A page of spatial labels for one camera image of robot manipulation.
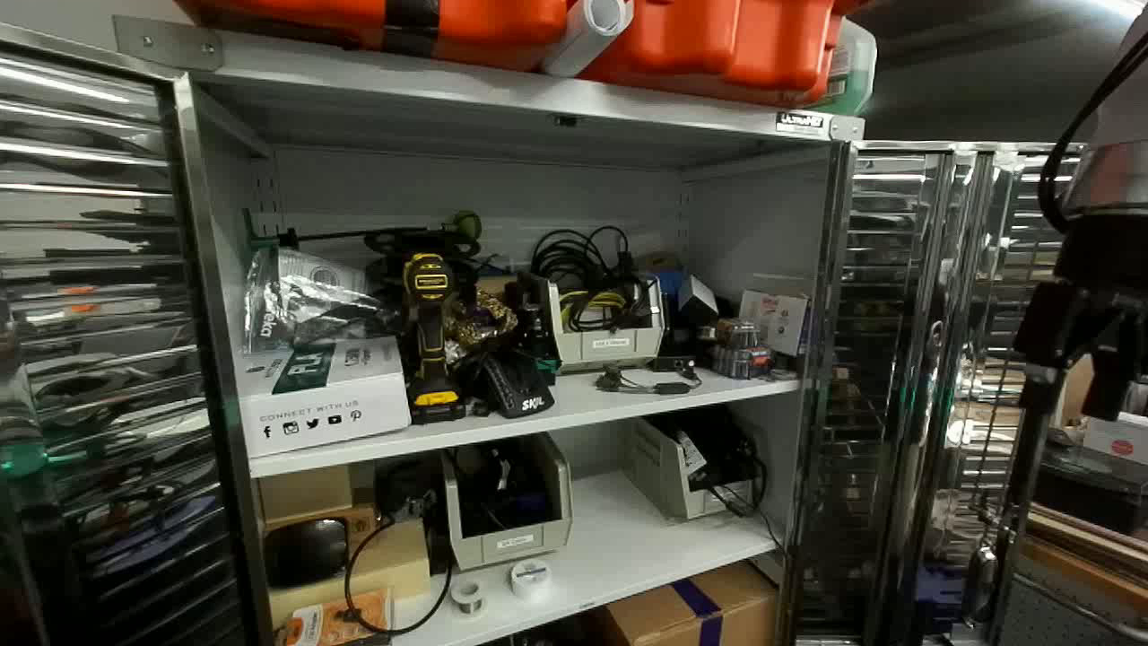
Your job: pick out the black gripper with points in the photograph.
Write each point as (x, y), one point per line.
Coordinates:
(1108, 271)

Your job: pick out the white box with red logo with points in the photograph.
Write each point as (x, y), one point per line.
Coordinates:
(1117, 441)

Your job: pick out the white card packet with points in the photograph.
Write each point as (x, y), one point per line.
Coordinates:
(775, 321)

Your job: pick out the small grey device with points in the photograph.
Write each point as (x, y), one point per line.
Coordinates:
(736, 352)

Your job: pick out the green translucent plastic container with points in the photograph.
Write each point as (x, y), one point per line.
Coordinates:
(860, 66)

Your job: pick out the blue black small box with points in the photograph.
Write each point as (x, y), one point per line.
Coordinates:
(688, 300)

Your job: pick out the small grey storage bin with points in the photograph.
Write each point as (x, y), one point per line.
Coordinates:
(665, 471)

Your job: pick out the white metal shelf unit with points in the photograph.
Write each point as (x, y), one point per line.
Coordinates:
(622, 539)

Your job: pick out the cardboard box with blue tape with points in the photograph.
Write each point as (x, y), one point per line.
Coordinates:
(658, 617)

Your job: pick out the black battery charger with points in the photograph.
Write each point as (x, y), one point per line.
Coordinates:
(518, 386)

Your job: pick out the white rolled tube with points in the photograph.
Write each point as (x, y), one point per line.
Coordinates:
(585, 39)

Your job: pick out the dark items in bin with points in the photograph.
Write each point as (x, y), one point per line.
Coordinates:
(503, 485)

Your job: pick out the grey bin with dark items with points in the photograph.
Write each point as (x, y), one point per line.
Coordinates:
(508, 547)

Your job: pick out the small white tape roll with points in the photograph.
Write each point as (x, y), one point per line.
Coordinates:
(468, 593)

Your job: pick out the brown cardboard box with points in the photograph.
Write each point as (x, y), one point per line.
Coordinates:
(389, 562)

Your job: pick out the green black long tool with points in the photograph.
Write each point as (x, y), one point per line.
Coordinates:
(362, 234)

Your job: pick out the white printed cardboard box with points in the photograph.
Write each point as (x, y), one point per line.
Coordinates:
(325, 416)

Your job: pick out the clear plastic bag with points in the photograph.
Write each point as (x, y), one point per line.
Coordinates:
(307, 300)

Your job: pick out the black oval mouse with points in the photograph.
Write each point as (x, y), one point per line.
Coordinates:
(307, 555)

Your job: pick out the orange white package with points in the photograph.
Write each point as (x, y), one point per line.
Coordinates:
(325, 623)

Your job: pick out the large orange plastic case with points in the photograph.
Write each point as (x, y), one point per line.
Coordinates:
(298, 15)

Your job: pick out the chrome tray rack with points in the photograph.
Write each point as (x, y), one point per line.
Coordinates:
(95, 300)

